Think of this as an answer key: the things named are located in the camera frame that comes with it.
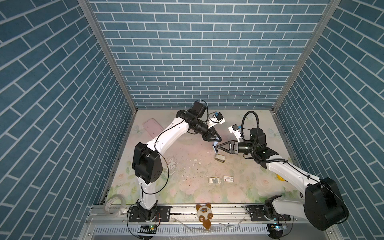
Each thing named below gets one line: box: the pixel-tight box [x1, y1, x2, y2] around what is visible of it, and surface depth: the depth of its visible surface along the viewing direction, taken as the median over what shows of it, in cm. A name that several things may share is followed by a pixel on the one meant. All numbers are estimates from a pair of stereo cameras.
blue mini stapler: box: [213, 141, 219, 154], surface depth 77 cm
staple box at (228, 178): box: [222, 175, 234, 183], surface depth 86 cm
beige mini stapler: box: [214, 154, 226, 163], surface depth 93 cm
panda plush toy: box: [196, 202, 214, 230], surface depth 73 cm
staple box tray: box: [208, 176, 221, 184], surface depth 86 cm
